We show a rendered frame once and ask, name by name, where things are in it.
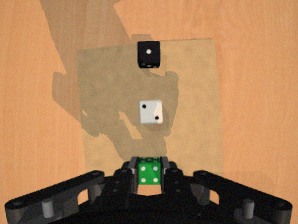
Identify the white die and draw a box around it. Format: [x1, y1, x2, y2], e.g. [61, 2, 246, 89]
[139, 100, 163, 124]

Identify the green die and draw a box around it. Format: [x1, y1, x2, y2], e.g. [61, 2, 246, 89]
[138, 157, 161, 185]

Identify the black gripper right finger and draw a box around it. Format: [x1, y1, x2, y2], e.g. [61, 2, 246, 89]
[160, 156, 293, 224]

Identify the tan square mat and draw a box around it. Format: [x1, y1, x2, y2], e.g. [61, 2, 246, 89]
[77, 39, 223, 177]

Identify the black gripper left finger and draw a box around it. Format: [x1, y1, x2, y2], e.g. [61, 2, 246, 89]
[4, 156, 139, 224]

